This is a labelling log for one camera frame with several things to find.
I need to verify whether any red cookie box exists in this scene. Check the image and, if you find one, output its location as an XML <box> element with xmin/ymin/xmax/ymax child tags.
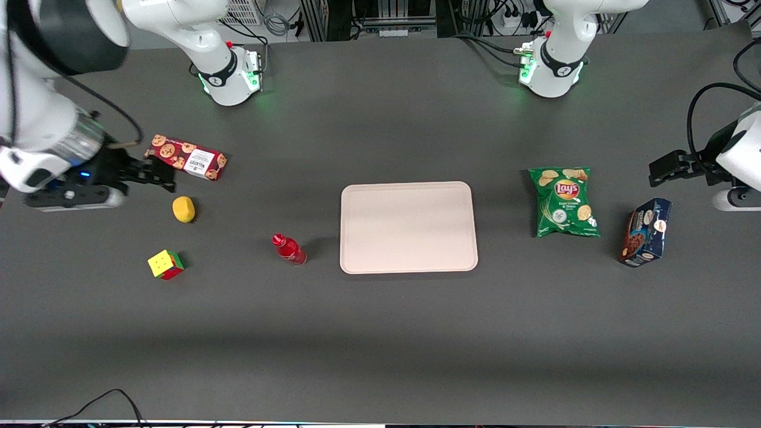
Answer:
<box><xmin>144</xmin><ymin>134</ymin><xmax>228</xmax><ymax>181</ymax></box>

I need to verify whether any colourful puzzle cube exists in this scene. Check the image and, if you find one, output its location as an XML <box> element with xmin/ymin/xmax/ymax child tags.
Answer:
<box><xmin>147</xmin><ymin>249</ymin><xmax>185</xmax><ymax>281</ymax></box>

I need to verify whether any grey coiled cable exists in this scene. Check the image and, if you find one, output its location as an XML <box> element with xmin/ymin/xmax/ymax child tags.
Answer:
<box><xmin>262</xmin><ymin>9</ymin><xmax>299</xmax><ymax>37</ymax></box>

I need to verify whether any aluminium profile frame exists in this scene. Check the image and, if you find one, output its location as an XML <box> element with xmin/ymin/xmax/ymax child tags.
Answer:
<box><xmin>707</xmin><ymin>0</ymin><xmax>761</xmax><ymax>28</ymax></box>

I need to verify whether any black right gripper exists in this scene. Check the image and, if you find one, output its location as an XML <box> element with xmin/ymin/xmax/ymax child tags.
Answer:
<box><xmin>74</xmin><ymin>140</ymin><xmax>178</xmax><ymax>193</ymax></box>

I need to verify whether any thin black looped cable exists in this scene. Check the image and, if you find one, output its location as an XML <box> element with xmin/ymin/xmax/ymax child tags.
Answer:
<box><xmin>733</xmin><ymin>37</ymin><xmax>761</xmax><ymax>93</ymax></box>

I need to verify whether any black base cable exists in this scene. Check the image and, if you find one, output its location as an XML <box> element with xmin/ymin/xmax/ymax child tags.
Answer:
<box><xmin>454</xmin><ymin>32</ymin><xmax>533</xmax><ymax>68</ymax></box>
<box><xmin>221</xmin><ymin>21</ymin><xmax>270</xmax><ymax>93</ymax></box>

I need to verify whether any beige plastic tray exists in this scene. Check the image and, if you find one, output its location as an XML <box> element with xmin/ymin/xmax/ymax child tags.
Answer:
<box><xmin>339</xmin><ymin>181</ymin><xmax>479</xmax><ymax>275</ymax></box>

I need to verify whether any black cable at table edge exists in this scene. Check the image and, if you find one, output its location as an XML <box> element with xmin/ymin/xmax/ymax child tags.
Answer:
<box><xmin>42</xmin><ymin>389</ymin><xmax>147</xmax><ymax>428</ymax></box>

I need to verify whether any black right base cable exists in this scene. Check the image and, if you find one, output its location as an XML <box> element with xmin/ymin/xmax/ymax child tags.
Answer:
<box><xmin>221</xmin><ymin>21</ymin><xmax>270</xmax><ymax>93</ymax></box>

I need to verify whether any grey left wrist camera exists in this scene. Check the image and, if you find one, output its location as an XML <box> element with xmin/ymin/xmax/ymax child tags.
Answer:
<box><xmin>712</xmin><ymin>186</ymin><xmax>761</xmax><ymax>212</ymax></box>

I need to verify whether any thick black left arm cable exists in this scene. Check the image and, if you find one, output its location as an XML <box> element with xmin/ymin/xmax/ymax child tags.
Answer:
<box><xmin>686</xmin><ymin>82</ymin><xmax>761</xmax><ymax>174</ymax></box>

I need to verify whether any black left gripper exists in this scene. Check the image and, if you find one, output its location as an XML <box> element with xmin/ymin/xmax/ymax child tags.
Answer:
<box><xmin>649</xmin><ymin>124</ymin><xmax>741</xmax><ymax>187</ymax></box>

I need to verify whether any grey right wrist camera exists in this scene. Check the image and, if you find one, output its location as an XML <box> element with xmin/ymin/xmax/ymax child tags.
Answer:
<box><xmin>24</xmin><ymin>184</ymin><xmax>127</xmax><ymax>212</ymax></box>

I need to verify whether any blue chocolate cookie box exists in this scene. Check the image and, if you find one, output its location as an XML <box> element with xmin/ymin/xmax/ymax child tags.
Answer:
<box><xmin>617</xmin><ymin>197</ymin><xmax>673</xmax><ymax>268</ymax></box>

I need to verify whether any white power strip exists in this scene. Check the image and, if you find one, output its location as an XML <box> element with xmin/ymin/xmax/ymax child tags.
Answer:
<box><xmin>501</xmin><ymin>11</ymin><xmax>539</xmax><ymax>30</ymax></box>

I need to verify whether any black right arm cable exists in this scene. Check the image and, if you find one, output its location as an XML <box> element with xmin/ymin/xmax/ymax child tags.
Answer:
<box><xmin>0</xmin><ymin>18</ymin><xmax>145</xmax><ymax>149</ymax></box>

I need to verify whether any green Lay's chips bag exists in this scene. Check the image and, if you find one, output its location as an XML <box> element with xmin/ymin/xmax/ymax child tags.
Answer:
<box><xmin>528</xmin><ymin>166</ymin><xmax>601</xmax><ymax>238</ymax></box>

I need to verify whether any black metal rack frame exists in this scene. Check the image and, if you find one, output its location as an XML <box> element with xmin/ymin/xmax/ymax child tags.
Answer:
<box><xmin>300</xmin><ymin>0</ymin><xmax>438</xmax><ymax>42</ymax></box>

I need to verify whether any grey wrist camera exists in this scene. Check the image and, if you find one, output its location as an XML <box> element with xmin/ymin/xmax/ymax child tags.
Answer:
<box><xmin>24</xmin><ymin>184</ymin><xmax>127</xmax><ymax>212</ymax></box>
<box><xmin>712</xmin><ymin>186</ymin><xmax>761</xmax><ymax>212</ymax></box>

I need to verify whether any white perforated box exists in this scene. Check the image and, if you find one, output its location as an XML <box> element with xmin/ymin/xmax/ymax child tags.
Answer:
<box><xmin>221</xmin><ymin>0</ymin><xmax>264</xmax><ymax>26</ymax></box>

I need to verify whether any red coke bottle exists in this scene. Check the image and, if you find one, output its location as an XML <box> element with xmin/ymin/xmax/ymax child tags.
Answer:
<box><xmin>272</xmin><ymin>233</ymin><xmax>308</xmax><ymax>266</ymax></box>

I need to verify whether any black left base cable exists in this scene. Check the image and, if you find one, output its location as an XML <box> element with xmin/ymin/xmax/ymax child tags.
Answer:
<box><xmin>454</xmin><ymin>32</ymin><xmax>533</xmax><ymax>68</ymax></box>

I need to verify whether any yellow lemon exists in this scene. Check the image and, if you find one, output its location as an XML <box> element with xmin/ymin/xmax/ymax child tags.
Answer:
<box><xmin>172</xmin><ymin>196</ymin><xmax>196</xmax><ymax>224</ymax></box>

